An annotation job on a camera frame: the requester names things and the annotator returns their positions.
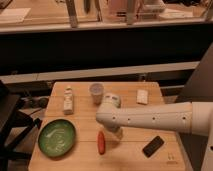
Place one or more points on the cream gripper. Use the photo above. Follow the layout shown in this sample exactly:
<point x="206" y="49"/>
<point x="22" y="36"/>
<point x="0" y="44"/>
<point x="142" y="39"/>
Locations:
<point x="117" y="133"/>

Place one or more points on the red orange pepper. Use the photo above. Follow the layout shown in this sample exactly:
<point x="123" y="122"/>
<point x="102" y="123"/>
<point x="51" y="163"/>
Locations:
<point x="101" y="143"/>

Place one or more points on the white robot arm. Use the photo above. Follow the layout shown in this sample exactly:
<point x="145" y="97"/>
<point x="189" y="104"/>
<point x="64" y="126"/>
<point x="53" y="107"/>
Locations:
<point x="186" y="117"/>

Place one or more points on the white sponge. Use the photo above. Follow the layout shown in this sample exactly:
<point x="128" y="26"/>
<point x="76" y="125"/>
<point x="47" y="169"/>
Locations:
<point x="142" y="97"/>

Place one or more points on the black smartphone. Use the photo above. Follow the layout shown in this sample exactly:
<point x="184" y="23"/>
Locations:
<point x="153" y="146"/>

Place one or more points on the white plastic cup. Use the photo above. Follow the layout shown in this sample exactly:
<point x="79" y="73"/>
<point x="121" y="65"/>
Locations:
<point x="96" y="90"/>

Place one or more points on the white small bottle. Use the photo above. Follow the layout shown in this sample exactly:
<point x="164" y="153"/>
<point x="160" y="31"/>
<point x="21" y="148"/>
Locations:
<point x="68" y="101"/>

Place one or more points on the green round plate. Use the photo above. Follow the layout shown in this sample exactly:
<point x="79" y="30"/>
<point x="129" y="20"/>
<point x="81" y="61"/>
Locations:
<point x="57" y="138"/>

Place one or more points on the black side table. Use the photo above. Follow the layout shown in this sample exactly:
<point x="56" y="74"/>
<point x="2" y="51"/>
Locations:
<point x="11" y="117"/>

